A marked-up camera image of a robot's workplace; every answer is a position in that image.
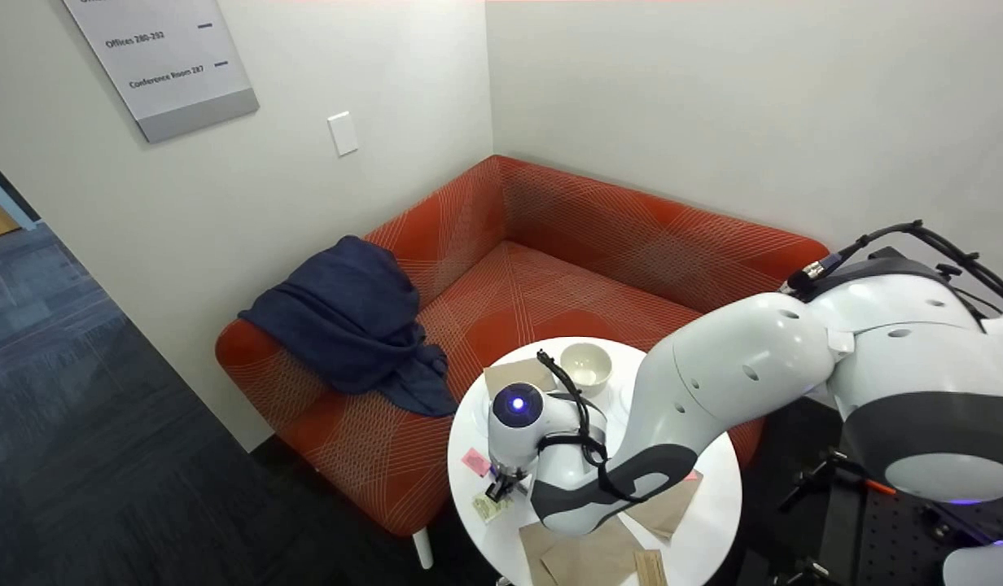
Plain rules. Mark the brown paper napkin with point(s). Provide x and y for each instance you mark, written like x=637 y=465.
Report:
x=509 y=377
x=572 y=560
x=675 y=506

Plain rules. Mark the grey wall sign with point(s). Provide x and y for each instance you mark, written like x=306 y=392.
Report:
x=164 y=67

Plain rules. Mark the orange patterned sofa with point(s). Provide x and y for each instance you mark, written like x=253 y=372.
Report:
x=503 y=281

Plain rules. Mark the cream ceramic bowl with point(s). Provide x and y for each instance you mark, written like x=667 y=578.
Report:
x=584 y=362

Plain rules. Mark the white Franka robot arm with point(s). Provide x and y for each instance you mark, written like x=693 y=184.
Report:
x=740 y=369

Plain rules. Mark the navy blue cloth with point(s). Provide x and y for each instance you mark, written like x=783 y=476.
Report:
x=350 y=315

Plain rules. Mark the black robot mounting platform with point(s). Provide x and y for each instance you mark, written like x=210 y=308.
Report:
x=789 y=547

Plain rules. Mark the white rounded device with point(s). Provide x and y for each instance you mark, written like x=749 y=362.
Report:
x=983 y=568

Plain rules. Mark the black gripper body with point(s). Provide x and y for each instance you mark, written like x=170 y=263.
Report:
x=516 y=476

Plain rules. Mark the white wall switch plate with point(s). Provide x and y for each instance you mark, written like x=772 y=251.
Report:
x=343 y=136

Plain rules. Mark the yellow sweetener packet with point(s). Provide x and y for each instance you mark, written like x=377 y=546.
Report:
x=484 y=510

